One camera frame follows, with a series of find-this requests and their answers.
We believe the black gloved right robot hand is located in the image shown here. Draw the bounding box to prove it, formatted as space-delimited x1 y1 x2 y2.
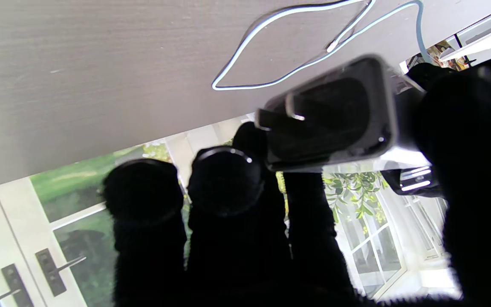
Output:
103 53 491 307

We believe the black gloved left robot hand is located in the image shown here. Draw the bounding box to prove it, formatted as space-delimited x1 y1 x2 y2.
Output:
407 62 457 86

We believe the grey USB wall charger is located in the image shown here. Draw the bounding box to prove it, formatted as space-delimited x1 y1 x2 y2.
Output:
255 55 433 173

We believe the light blue USB cable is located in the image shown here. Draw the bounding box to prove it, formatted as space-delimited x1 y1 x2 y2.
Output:
211 0 433 91

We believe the printed garden window backdrop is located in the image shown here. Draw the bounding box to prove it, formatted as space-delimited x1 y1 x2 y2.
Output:
0 113 463 307

